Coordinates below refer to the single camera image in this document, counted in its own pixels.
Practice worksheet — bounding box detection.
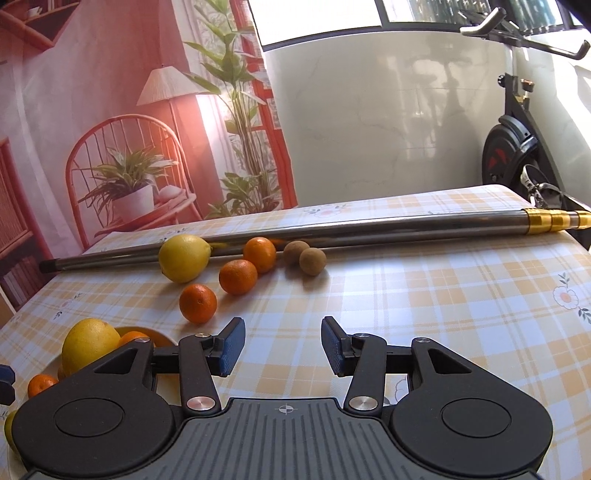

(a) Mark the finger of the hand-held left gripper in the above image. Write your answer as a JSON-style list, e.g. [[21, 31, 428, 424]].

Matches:
[[0, 364, 16, 406]]

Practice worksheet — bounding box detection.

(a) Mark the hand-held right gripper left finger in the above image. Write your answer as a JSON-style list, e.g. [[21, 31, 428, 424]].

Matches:
[[90, 316, 246, 417]]

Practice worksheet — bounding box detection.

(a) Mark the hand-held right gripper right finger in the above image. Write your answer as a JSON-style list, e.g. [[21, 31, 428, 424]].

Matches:
[[321, 316, 481, 417]]

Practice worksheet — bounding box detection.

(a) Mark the orange tangerine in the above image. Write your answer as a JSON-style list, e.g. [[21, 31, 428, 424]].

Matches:
[[218, 259, 259, 296], [116, 330, 154, 350], [27, 374, 60, 399], [242, 236, 277, 274], [178, 283, 218, 324]]

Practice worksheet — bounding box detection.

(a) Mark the yellow-green fruit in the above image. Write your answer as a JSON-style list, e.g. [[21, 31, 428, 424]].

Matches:
[[3, 408, 20, 456]]

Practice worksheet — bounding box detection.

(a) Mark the white fruit plate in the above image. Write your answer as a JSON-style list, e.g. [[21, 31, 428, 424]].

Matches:
[[28, 325, 173, 393]]

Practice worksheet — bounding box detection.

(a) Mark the large yellow citrus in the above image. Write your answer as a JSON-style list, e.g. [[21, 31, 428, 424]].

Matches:
[[61, 318, 122, 377]]

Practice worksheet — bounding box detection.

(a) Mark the small brown round fruit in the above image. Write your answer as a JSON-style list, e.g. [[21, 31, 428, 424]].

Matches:
[[298, 247, 327, 277], [283, 240, 311, 267]]

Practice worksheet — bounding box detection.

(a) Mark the yellow lemon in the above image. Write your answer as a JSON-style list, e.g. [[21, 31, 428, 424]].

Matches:
[[158, 234, 213, 284]]

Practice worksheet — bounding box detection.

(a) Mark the metal pole with gold end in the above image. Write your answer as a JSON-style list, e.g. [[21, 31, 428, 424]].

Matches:
[[39, 208, 591, 274]]

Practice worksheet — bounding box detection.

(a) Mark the yellow checked tablecloth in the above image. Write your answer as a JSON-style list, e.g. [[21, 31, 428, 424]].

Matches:
[[0, 184, 591, 480]]

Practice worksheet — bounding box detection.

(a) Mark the black exercise bike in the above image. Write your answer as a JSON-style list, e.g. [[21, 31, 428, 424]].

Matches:
[[459, 6, 591, 214]]

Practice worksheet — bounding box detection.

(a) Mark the printed room backdrop cloth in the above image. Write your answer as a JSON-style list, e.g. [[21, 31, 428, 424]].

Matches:
[[0, 0, 300, 315]]

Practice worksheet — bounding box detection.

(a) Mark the dark framed sliding window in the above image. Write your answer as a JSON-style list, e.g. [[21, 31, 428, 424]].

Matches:
[[247, 0, 561, 48]]

